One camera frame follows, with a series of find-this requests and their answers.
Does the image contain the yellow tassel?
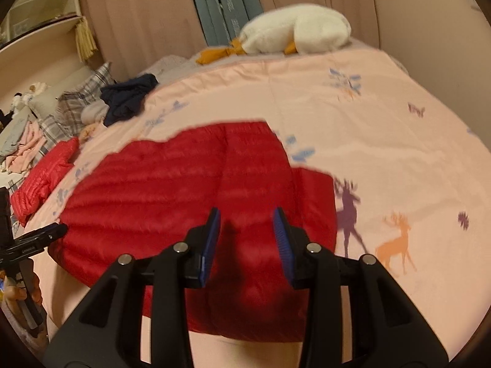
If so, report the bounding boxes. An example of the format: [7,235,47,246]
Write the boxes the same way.
[75,17,98,62]

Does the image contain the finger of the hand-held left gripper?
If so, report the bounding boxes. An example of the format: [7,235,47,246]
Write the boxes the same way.
[8,223,68,255]

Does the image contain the pink curtain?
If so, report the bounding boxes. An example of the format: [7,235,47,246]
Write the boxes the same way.
[77,0,384,82]

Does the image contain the peach patterned cloth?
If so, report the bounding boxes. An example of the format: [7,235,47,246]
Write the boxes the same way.
[79,123,106,141]

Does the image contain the grey cloth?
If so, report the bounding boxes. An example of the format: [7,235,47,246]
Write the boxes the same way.
[0,117,30,155]

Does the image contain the small plush toys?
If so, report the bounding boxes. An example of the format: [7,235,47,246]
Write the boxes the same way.
[11,82,48,109]

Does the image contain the cream wall shelf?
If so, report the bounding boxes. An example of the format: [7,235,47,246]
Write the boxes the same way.
[0,0,87,52]

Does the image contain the white goose plush toy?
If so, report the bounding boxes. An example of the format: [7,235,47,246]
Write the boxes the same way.
[195,4,351,66]

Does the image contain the light grey garment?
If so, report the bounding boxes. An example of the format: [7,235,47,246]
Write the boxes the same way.
[81,102,110,124]

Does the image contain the grey curtain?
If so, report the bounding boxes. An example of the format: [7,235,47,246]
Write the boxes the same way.
[187,0,265,47]

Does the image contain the dark red down jacket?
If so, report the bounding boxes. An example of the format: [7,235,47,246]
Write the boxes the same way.
[48,121,339,342]

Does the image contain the pink clothes pile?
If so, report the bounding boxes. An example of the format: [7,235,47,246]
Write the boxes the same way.
[6,125,47,174]

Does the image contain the navy blue garment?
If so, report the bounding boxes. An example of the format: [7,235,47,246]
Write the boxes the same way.
[100,75,159,126]

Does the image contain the small plaid pillow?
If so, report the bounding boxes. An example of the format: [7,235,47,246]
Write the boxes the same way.
[38,115,74,151]

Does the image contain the bright red folded down jacket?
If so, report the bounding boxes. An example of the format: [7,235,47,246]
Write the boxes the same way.
[10,138,79,227]

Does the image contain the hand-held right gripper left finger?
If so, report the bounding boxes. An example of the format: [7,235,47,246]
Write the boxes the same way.
[42,207,222,368]

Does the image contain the pink deer printed blanket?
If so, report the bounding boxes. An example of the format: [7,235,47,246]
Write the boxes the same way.
[38,50,491,368]

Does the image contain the large plaid pillow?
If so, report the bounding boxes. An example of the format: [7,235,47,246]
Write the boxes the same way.
[56,61,116,131]

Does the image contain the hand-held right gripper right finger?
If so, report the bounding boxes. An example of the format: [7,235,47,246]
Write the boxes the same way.
[272,207,449,368]

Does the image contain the person's left hand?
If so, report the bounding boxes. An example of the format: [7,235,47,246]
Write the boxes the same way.
[6,259,44,305]

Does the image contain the cream pillow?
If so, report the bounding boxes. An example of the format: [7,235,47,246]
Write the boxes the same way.
[29,67,96,116]

